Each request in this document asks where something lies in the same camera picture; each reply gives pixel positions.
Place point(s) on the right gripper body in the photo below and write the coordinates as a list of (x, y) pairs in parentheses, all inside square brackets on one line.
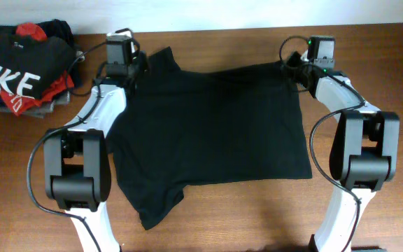
[(308, 66)]

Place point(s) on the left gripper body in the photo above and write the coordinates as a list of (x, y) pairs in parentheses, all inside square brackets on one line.
[(139, 63)]

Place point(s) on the black Sydrogen t-shirt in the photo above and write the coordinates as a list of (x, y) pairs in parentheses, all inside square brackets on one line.
[(183, 128)]

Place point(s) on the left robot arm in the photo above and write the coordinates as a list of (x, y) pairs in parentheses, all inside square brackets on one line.
[(76, 164)]

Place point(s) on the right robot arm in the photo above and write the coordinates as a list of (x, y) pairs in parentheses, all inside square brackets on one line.
[(364, 151)]

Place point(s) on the grey folded t-shirt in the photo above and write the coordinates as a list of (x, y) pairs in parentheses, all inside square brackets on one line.
[(44, 109)]

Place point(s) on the red folded t-shirt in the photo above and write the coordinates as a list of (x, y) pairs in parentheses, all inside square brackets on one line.
[(19, 104)]

